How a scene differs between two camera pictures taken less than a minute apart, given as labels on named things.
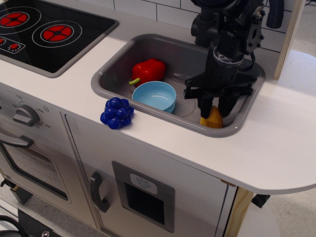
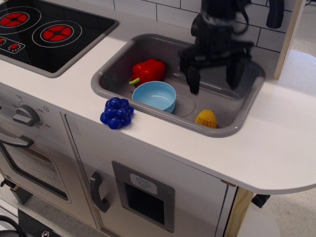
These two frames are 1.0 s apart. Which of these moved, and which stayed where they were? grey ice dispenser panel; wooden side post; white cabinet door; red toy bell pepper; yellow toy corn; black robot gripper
Moved: black robot gripper; yellow toy corn
Stayed: white cabinet door; grey ice dispenser panel; red toy bell pepper; wooden side post
